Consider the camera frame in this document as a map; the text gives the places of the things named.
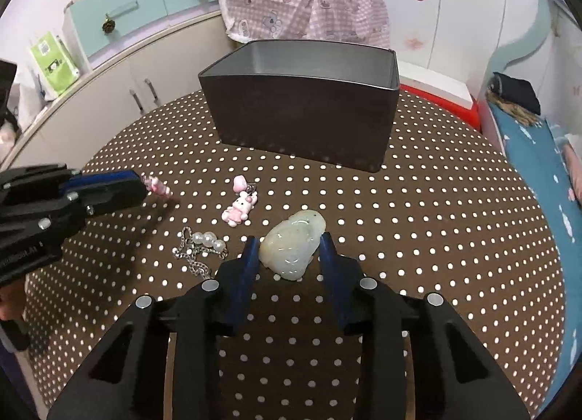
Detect low beige cabinet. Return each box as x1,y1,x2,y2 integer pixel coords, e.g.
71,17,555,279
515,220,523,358
0,8,238,167

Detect brown polka dot tablecloth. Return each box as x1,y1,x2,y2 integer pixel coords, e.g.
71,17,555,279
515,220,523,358
23,83,567,420

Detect pink cat figure charm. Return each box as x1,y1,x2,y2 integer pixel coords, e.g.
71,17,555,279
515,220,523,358
221,175,260,227

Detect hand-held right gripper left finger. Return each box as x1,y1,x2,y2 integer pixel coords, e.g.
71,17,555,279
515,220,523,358
45,235,262,420

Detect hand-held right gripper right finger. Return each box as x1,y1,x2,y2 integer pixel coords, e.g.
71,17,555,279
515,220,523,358
318,233,533,420

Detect teal bunk bed frame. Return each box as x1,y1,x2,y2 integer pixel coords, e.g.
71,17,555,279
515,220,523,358
477,0,582,141

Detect blue printed bed sheet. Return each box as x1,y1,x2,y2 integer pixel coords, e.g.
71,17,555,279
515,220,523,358
488,106,582,405

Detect pink crystal charm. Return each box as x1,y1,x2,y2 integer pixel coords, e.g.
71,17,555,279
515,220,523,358
142,175,172,199

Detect folded black clothes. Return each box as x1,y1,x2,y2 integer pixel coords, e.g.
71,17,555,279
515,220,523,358
493,73,542,117

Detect tan garment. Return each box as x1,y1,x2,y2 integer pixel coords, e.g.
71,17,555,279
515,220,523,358
486,88,545,128

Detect green paper bag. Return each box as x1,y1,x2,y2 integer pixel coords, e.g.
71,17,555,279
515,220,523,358
29,31,81,100

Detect person's left hand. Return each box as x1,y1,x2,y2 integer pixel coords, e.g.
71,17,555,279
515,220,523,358
0,286,27,321

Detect white board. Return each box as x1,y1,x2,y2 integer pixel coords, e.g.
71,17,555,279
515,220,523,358
397,60,474,105

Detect pale mint wardrobe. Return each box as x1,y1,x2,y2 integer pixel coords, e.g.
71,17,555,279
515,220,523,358
317,0,549,99

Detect dark grey metal box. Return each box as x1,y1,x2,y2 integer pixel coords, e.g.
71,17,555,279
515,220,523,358
198,40,401,173

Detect pale green jade pendant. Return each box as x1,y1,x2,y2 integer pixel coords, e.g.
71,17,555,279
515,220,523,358
259,210,326,282

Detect pink checked cloth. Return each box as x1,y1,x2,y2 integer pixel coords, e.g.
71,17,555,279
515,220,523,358
216,0,392,49

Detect pearl and chain charm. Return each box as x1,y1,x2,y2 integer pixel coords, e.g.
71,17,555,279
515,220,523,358
174,226,227,278

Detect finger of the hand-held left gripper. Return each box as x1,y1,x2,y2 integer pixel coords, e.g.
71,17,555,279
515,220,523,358
0,164,143,203
0,179,149,233

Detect red ottoman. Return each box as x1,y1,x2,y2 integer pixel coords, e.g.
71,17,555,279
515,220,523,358
399,83,483,130

